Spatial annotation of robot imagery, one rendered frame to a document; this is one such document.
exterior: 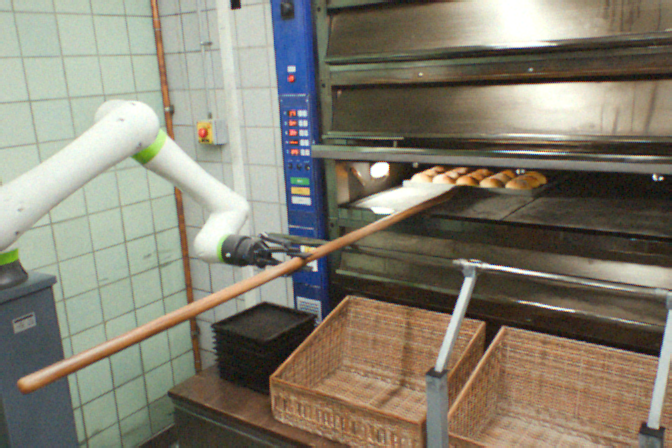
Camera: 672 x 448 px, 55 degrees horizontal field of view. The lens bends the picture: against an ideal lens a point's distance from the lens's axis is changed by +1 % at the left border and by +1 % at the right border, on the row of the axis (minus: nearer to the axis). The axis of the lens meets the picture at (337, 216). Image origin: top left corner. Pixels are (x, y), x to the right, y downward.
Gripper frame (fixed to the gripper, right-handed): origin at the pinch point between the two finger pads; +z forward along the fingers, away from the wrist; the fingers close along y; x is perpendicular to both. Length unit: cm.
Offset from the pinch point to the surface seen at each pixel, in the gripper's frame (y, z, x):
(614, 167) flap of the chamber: -21, 69, -46
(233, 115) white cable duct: -34, -79, -58
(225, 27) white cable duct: -68, -79, -58
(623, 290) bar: 3, 77, -23
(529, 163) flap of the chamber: -22, 47, -46
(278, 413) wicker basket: 58, -23, -10
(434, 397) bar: 29.7, 39.8, -0.3
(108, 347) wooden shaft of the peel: 0, 1, 61
